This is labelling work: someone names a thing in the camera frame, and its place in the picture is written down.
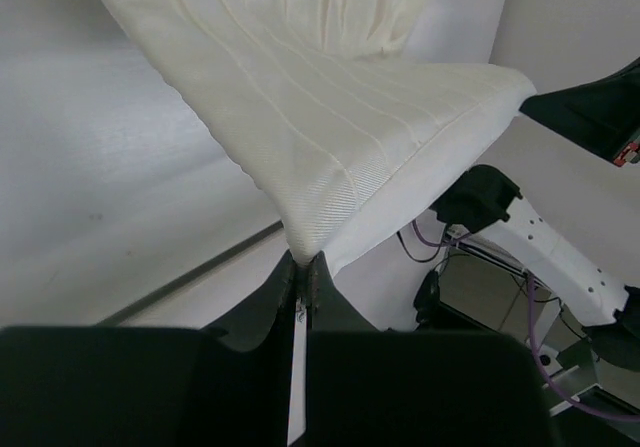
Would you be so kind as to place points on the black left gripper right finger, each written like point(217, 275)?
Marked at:
point(364, 387)

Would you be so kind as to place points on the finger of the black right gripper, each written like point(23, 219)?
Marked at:
point(602, 116)

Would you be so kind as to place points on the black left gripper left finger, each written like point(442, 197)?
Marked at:
point(228, 384)

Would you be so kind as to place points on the white skirt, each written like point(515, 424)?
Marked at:
point(312, 99)

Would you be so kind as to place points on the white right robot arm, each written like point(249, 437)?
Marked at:
point(486, 202)

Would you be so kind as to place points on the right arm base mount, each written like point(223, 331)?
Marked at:
point(496, 299)

